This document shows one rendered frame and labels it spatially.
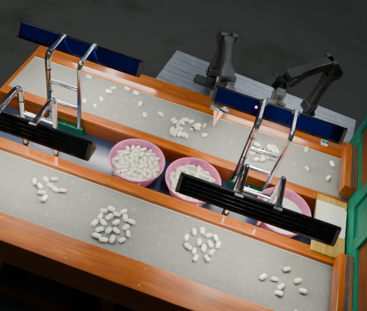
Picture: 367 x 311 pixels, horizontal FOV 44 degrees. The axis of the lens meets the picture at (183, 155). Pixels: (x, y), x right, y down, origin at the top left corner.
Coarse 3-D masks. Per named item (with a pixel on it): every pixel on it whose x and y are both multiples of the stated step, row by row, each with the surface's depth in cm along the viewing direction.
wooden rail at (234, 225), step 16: (0, 144) 209; (16, 144) 210; (32, 160) 208; (48, 160) 207; (64, 160) 209; (80, 176) 206; (96, 176) 206; (112, 176) 208; (128, 192) 204; (144, 192) 205; (176, 208) 203; (192, 208) 204; (224, 224) 201; (240, 224) 203; (272, 240) 200; (288, 240) 202; (304, 256) 200; (320, 256) 199
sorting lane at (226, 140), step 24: (24, 72) 247; (72, 72) 253; (72, 96) 241; (96, 96) 244; (120, 96) 247; (144, 96) 251; (120, 120) 235; (144, 120) 238; (168, 120) 242; (192, 144) 233; (216, 144) 236; (240, 144) 239; (264, 144) 242; (264, 168) 231; (288, 168) 234; (312, 168) 237; (336, 168) 240; (336, 192) 229
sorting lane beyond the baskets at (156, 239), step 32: (0, 160) 206; (0, 192) 195; (32, 192) 198; (96, 192) 204; (64, 224) 190; (96, 224) 193; (160, 224) 199; (192, 224) 201; (128, 256) 186; (160, 256) 188; (192, 256) 191; (224, 256) 194; (256, 256) 196; (288, 256) 199; (224, 288) 184; (256, 288) 186; (288, 288) 189; (320, 288) 192
